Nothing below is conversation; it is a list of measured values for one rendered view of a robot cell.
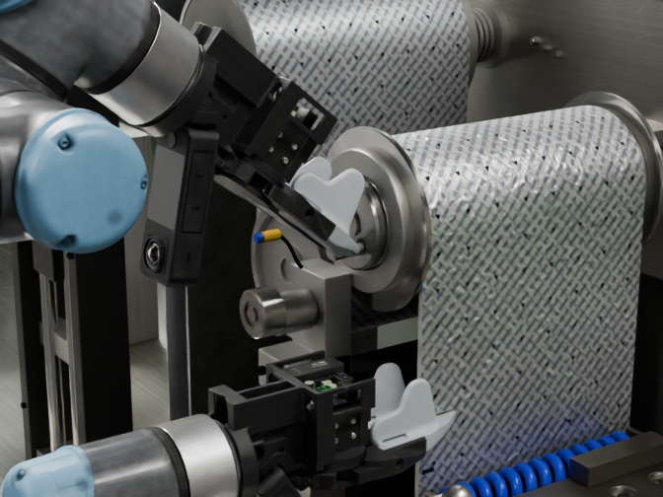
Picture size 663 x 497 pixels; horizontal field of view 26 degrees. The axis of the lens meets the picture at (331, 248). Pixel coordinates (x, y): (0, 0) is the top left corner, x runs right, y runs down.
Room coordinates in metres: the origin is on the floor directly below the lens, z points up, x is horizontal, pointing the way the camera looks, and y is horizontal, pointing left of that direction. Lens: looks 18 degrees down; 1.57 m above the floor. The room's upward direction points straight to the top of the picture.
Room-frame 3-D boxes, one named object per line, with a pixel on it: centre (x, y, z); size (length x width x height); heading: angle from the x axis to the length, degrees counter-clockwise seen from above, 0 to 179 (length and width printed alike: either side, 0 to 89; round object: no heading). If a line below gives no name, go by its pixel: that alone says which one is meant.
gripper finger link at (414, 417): (1.02, -0.07, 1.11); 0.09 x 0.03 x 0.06; 123
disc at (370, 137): (1.09, -0.03, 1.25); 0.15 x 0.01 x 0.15; 34
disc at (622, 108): (1.23, -0.24, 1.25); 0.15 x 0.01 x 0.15; 34
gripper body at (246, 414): (0.97, 0.03, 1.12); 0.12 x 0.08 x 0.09; 124
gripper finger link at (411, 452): (0.99, -0.03, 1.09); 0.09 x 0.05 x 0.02; 123
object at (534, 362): (1.11, -0.17, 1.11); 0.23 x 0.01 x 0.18; 124
